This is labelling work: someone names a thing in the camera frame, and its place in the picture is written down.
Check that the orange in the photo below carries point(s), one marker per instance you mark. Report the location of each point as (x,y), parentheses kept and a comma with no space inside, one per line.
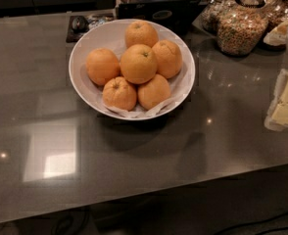
(138,64)
(169,58)
(120,93)
(140,32)
(102,65)
(153,92)

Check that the white ceramic bowl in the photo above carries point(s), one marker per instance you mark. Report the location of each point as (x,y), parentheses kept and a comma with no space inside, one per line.
(108,35)

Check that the black laptop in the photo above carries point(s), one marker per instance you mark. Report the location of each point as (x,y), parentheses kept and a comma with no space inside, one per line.
(176,15)

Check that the crumpled plastic wrapper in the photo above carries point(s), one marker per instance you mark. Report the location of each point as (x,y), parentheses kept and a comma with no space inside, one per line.
(95,20)

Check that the large glass cereal jar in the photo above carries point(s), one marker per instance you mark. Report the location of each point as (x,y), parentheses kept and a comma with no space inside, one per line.
(241,27)

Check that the dark glass snack jar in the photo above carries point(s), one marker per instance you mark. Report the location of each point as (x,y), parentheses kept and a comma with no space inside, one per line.
(276,33)

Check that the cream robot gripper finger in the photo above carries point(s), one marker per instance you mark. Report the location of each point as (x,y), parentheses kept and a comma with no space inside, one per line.
(277,114)

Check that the black mouse pad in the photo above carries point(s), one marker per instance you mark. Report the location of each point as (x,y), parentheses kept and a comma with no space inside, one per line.
(73,36)

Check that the small glass jar behind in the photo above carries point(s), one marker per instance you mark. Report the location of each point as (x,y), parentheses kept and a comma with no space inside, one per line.
(210,15)

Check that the white paper bowl liner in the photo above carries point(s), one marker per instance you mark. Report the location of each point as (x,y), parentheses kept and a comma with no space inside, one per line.
(180,85)

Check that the black computer mouse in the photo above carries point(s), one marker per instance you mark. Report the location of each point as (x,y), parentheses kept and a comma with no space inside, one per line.
(79,24)

